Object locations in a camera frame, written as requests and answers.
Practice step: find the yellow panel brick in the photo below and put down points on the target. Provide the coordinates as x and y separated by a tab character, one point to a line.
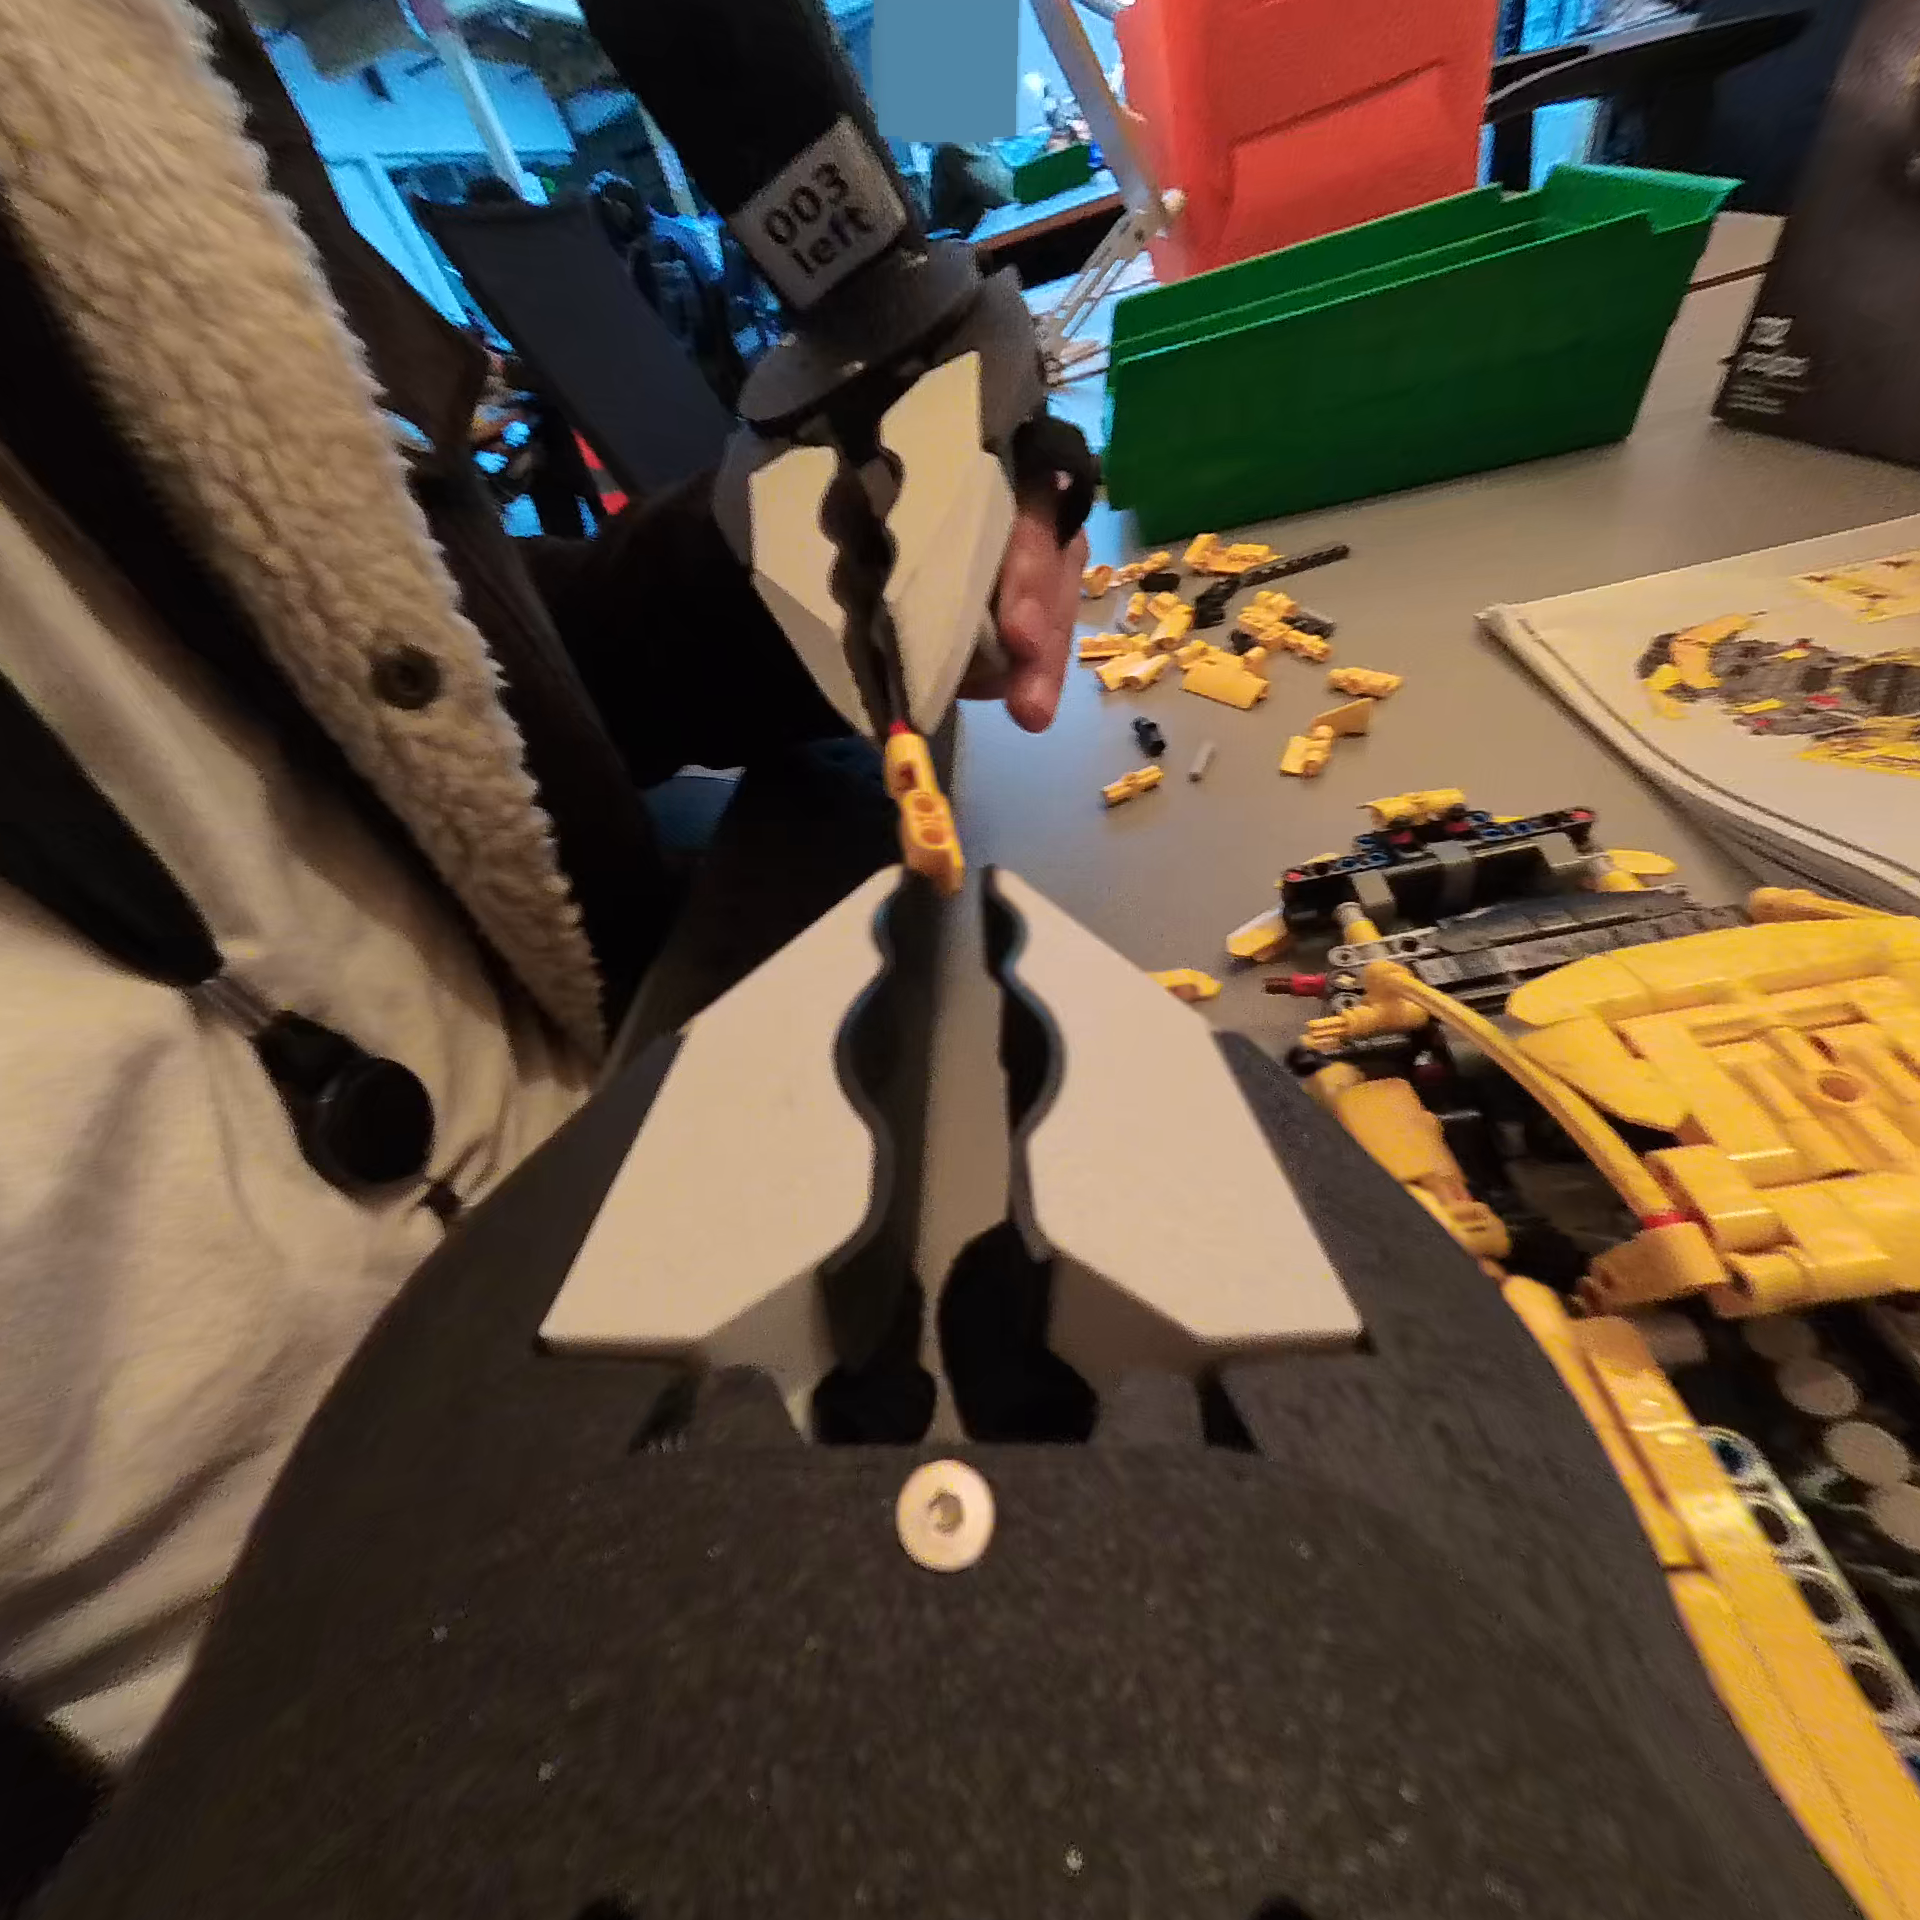
1186	986

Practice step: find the dark jacket button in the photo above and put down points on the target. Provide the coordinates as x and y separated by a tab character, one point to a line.
404	676

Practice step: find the person's left forearm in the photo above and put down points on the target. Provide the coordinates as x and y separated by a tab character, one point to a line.
660	630

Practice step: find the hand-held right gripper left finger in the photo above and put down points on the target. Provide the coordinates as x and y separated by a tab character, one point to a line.
718	1184

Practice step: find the person's left hand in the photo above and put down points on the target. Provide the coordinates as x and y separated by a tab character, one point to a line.
1035	630

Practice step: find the yellow brick car model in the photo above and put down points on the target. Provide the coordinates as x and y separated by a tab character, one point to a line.
1727	1048

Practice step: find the dark toy set box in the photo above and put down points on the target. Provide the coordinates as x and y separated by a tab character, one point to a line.
1845	227

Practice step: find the pile of yellow bricks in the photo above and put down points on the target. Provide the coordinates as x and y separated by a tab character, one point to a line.
1223	676

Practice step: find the orange plastic bin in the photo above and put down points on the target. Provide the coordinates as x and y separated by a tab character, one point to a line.
1304	120

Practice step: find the open instruction booklet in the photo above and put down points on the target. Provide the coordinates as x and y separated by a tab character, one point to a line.
1727	749

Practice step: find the green plastic bin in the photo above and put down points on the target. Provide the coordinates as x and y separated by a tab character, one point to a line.
1382	389

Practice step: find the white garment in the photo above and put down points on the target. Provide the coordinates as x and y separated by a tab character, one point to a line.
150	1351

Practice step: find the yellow connector brick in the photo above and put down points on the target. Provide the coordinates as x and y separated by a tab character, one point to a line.
1134	785

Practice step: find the wooden board document stand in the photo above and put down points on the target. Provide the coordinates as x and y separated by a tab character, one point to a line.
1111	120

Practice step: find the small yellow brick assembly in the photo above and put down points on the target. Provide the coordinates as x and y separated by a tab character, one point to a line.
924	820

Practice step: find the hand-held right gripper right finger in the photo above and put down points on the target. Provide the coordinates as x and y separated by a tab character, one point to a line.
1168	1184

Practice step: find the fleece lined jacket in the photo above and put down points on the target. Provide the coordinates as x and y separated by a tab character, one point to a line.
225	375

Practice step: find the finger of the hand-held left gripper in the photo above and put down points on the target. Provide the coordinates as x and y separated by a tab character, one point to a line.
795	556
952	526

